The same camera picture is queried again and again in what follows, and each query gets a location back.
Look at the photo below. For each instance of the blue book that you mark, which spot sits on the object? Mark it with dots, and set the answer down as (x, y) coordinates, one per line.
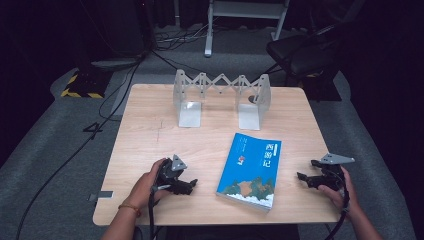
(250, 170)

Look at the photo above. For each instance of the grey expandable metal book rack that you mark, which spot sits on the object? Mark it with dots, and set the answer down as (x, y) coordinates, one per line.
(190, 113)

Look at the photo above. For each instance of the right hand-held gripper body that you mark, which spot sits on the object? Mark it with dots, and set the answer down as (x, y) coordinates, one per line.
(331, 176)

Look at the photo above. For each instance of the person's left hand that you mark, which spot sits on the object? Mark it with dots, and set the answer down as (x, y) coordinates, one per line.
(145, 190)

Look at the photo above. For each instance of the grey tape piece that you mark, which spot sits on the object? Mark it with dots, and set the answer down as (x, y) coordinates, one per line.
(101, 195)

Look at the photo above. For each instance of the black yellow striped base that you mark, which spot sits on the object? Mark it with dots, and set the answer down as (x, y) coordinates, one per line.
(86, 85)

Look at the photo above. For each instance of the person's right hand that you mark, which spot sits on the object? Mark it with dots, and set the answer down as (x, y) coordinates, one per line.
(348, 200)

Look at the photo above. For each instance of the white metal stand frame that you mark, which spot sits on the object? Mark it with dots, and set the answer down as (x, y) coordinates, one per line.
(246, 10)

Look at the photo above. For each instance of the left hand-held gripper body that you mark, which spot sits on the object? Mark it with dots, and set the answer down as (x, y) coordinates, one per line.
(168, 173)

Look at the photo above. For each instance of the black chair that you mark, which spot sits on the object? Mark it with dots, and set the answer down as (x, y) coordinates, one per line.
(300, 55)

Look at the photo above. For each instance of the black equipment stand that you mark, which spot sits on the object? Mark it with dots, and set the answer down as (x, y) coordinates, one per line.
(116, 33)

